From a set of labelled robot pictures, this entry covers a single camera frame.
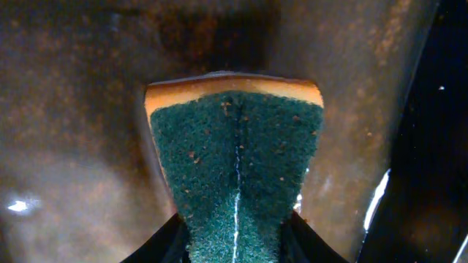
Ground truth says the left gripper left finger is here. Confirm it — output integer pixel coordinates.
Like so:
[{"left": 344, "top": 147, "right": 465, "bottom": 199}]
[{"left": 121, "top": 213, "right": 190, "bottom": 263}]

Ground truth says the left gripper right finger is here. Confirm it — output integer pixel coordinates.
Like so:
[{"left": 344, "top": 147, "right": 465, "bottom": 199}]
[{"left": 279, "top": 212, "right": 348, "bottom": 263}]

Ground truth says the green yellow sponge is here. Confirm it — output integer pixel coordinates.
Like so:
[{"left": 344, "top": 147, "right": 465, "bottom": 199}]
[{"left": 144, "top": 73, "right": 324, "bottom": 262}]

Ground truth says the black rectangular tray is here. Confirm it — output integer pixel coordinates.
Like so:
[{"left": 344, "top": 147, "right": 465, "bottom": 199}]
[{"left": 1, "top": 0, "right": 438, "bottom": 262}]

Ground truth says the black round tray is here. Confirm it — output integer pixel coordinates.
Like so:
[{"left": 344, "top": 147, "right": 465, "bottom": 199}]
[{"left": 358, "top": 0, "right": 467, "bottom": 263}]

